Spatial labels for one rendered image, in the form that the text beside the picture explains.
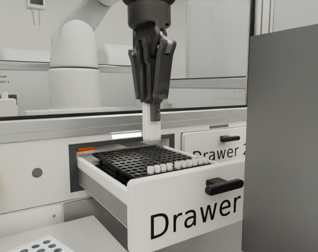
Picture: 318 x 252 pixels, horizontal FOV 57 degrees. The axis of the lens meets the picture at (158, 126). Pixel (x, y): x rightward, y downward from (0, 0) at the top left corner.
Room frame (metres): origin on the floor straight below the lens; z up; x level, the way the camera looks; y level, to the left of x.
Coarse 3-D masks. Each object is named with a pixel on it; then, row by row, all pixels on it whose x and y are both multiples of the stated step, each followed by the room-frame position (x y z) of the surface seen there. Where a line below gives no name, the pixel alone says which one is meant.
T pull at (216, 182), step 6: (210, 180) 0.44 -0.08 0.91; (216, 180) 0.44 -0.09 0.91; (222, 180) 0.44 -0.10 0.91; (228, 180) 0.44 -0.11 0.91; (234, 180) 0.44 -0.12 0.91; (240, 180) 0.44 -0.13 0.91; (210, 186) 0.41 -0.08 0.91; (216, 186) 0.42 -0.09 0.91; (222, 186) 0.42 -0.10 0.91; (228, 186) 0.43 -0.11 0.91; (234, 186) 0.44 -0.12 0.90; (240, 186) 0.44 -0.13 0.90; (210, 192) 0.41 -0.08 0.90; (216, 192) 0.41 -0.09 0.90; (222, 192) 0.42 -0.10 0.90
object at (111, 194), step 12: (156, 144) 0.82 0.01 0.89; (84, 156) 0.70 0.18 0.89; (84, 168) 0.61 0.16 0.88; (96, 168) 0.57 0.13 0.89; (84, 180) 0.61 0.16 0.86; (96, 180) 0.55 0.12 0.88; (108, 180) 0.50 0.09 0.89; (96, 192) 0.55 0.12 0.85; (108, 192) 0.49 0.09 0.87; (120, 192) 0.46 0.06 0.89; (108, 204) 0.50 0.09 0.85; (120, 204) 0.45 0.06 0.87; (120, 216) 0.45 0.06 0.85
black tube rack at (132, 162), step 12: (96, 156) 0.66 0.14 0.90; (108, 156) 0.65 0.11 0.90; (120, 156) 0.65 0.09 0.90; (132, 156) 0.65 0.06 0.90; (144, 156) 0.65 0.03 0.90; (156, 156) 0.65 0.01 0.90; (168, 156) 0.66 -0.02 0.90; (180, 156) 0.65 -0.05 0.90; (108, 168) 0.66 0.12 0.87; (120, 168) 0.55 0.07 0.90; (132, 168) 0.55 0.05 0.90; (144, 168) 0.55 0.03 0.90; (120, 180) 0.57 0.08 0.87
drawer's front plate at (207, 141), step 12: (192, 132) 0.82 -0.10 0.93; (204, 132) 0.83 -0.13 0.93; (216, 132) 0.86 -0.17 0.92; (228, 132) 0.89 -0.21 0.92; (240, 132) 0.91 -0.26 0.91; (192, 144) 0.81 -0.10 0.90; (204, 144) 0.83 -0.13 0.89; (216, 144) 0.86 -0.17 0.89; (228, 144) 0.89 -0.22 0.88; (240, 144) 0.92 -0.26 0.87; (216, 156) 0.86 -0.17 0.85; (240, 156) 0.92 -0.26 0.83
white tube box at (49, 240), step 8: (40, 240) 0.47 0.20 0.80; (48, 240) 0.47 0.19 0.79; (56, 240) 0.47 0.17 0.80; (16, 248) 0.44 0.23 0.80; (24, 248) 0.45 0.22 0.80; (32, 248) 0.45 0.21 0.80; (40, 248) 0.45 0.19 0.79; (48, 248) 0.45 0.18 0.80; (56, 248) 0.45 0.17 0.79; (64, 248) 0.45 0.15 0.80
